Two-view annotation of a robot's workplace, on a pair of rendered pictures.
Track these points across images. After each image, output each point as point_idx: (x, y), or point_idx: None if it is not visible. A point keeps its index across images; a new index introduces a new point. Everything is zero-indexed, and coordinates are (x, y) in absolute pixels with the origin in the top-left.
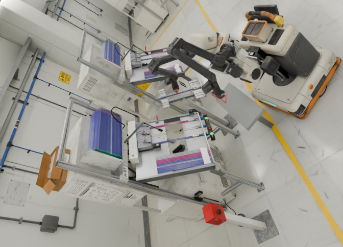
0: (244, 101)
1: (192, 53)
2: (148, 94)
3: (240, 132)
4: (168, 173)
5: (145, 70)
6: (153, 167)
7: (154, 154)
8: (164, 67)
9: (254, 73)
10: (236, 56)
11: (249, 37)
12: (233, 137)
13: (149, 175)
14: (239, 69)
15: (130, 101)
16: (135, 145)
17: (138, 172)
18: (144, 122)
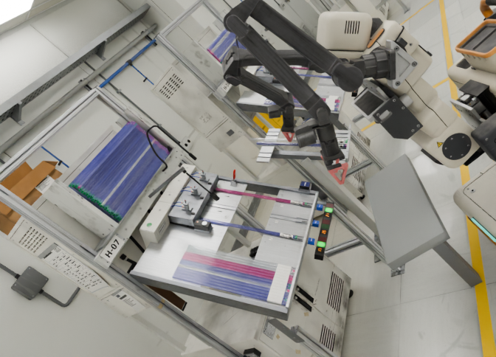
0: (413, 203)
1: None
2: (263, 133)
3: (406, 268)
4: (189, 287)
5: None
6: (174, 262)
7: (190, 240)
8: None
9: (452, 144)
10: (395, 79)
11: (472, 57)
12: (389, 271)
13: (157, 275)
14: (410, 119)
15: (232, 137)
16: (164, 209)
17: (142, 260)
18: (183, 170)
